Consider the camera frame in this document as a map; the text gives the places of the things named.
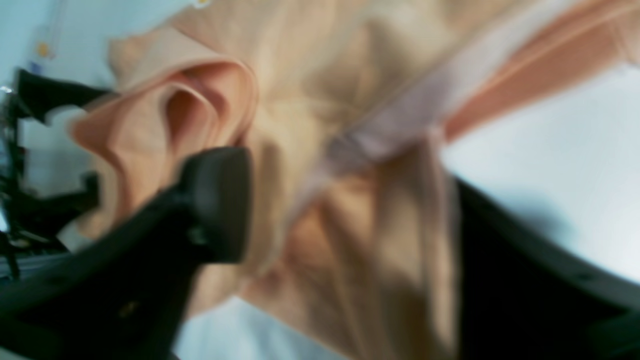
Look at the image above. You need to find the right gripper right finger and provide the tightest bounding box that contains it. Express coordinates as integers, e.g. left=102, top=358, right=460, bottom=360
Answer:
left=455, top=177, right=640, bottom=360

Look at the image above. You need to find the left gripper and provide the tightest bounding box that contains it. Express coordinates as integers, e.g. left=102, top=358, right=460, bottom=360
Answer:
left=1, top=68, right=115, bottom=281

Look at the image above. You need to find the peach pink T-shirt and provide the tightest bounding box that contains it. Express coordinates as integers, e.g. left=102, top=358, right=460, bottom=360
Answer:
left=70, top=0, right=639, bottom=360

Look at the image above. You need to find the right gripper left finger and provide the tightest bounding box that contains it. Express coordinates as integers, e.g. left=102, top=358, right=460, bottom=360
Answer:
left=0, top=146, right=252, bottom=360

